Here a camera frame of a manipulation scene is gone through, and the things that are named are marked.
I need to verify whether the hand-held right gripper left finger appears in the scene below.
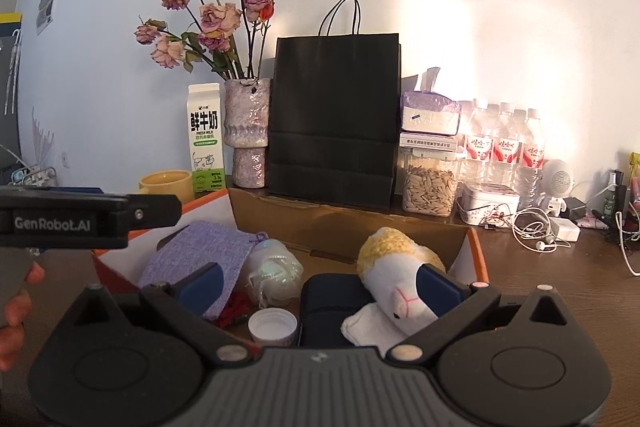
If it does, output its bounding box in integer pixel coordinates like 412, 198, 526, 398
70, 262, 256, 363

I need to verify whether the red artificial rose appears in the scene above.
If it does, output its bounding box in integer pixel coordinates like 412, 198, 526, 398
212, 292, 258, 330

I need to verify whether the white flat box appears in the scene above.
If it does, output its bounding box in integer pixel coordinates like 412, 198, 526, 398
399, 132, 458, 151

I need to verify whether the white charging cable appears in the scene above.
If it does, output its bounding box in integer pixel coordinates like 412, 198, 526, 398
616, 207, 640, 278

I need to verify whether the white wire storage cart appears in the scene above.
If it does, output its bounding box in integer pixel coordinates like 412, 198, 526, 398
0, 144, 57, 188

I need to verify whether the white milk carton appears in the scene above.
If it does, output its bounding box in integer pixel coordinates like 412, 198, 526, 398
187, 83, 226, 194

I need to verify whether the white round speaker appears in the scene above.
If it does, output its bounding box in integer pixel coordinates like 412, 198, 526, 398
541, 158, 577, 220

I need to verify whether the yellow mug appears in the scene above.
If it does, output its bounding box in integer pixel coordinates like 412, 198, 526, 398
138, 170, 195, 202

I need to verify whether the purple drawstring pouch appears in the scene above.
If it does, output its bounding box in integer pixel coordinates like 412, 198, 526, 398
137, 221, 271, 320

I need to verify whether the pack of water bottles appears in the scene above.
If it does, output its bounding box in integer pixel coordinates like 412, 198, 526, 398
457, 99, 546, 208

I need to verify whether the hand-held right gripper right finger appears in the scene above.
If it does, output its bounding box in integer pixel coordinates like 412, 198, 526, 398
385, 263, 576, 362

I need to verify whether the white earphone cable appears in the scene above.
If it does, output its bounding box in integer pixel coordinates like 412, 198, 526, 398
511, 206, 572, 253

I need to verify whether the white tin box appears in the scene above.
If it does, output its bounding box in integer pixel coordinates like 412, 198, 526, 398
459, 182, 521, 225

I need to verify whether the pink speckled vase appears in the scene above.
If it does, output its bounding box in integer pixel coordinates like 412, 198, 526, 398
223, 78, 273, 188

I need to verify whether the white ridged jar cap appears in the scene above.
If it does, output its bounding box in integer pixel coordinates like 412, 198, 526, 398
248, 307, 299, 348

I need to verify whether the black paper bag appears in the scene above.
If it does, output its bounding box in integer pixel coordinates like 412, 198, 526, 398
267, 0, 402, 210

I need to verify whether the dark blue zip case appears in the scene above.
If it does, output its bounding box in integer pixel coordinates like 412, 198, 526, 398
299, 273, 401, 350

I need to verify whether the small green bottle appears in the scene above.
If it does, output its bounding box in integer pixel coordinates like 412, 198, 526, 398
602, 171, 620, 218

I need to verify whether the clear container of seeds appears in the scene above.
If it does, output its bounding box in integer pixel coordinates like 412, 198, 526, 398
401, 148, 461, 218

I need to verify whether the iridescent plastic bag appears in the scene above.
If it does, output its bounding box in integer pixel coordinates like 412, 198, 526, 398
242, 238, 305, 310

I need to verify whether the white power adapter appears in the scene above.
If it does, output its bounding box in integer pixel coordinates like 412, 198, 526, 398
549, 219, 582, 243

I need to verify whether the red cardboard box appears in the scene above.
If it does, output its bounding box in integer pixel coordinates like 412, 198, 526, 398
90, 187, 491, 350

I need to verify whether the yellow pink snack packet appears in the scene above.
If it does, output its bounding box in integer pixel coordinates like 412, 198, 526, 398
627, 152, 640, 208

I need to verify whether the white plush sheep toy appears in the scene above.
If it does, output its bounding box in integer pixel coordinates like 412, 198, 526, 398
341, 228, 447, 348

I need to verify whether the person's left hand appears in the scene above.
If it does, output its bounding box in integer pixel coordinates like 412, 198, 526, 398
0, 259, 46, 373

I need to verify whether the purple tissue pack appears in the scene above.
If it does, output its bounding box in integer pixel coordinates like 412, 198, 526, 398
400, 67, 462, 134

